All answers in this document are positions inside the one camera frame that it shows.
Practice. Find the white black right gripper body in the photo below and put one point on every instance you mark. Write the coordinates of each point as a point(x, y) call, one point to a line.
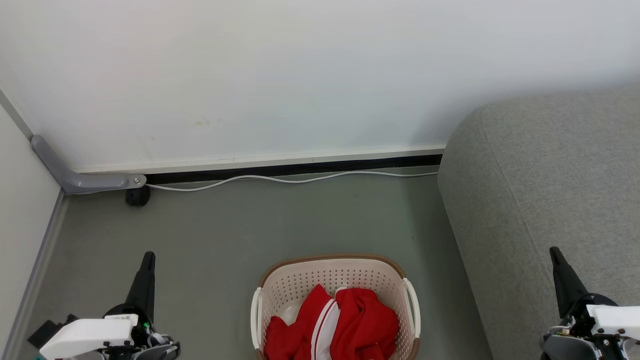
point(612, 317)

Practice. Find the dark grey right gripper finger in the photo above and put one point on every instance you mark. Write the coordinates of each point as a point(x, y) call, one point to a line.
point(567, 285)

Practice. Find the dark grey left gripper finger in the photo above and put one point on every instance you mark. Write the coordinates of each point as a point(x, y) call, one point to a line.
point(144, 285)

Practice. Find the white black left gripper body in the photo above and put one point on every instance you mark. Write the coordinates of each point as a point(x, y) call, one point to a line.
point(90, 334)

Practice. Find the red garment with white stripes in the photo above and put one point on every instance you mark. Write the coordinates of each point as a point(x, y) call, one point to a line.
point(312, 320)

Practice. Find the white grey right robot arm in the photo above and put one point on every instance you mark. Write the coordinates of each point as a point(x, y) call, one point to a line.
point(567, 349)

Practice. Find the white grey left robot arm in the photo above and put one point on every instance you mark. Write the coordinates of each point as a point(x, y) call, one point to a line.
point(161, 351)

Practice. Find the grey fabric sofa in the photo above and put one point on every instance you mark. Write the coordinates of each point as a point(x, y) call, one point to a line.
point(540, 190)

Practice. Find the grey floor skirting strip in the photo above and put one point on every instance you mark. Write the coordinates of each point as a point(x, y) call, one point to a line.
point(40, 270)

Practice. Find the small black caster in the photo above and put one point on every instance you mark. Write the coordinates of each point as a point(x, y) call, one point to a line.
point(137, 197)

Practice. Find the grey metal partition foot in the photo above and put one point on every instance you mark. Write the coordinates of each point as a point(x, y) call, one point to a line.
point(85, 181)

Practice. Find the cream perforated laundry basket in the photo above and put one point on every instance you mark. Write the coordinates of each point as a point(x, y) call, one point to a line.
point(330, 275)

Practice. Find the white partition bottom rail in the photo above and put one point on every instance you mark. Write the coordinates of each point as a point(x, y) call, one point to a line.
point(250, 162)

